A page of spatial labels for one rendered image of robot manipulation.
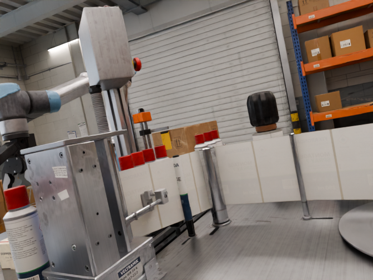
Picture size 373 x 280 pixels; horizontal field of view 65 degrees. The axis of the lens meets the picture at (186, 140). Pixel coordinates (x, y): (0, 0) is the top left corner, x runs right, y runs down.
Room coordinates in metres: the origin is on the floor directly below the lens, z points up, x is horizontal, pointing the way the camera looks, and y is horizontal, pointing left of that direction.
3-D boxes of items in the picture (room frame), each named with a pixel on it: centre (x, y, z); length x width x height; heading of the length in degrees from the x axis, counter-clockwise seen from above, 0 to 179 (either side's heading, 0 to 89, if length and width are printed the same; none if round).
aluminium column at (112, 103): (0.95, 0.20, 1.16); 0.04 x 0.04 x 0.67; 59
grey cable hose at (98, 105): (0.82, 0.22, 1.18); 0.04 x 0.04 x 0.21
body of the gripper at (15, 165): (0.91, 0.51, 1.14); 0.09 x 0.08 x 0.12; 159
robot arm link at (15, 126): (0.91, 0.51, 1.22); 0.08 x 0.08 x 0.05
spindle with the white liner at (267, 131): (0.84, -0.23, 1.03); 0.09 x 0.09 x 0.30
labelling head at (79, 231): (0.50, 0.19, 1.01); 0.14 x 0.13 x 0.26; 149
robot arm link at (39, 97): (1.00, 0.46, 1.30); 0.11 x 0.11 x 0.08; 53
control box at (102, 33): (0.86, 0.18, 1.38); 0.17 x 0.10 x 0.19; 25
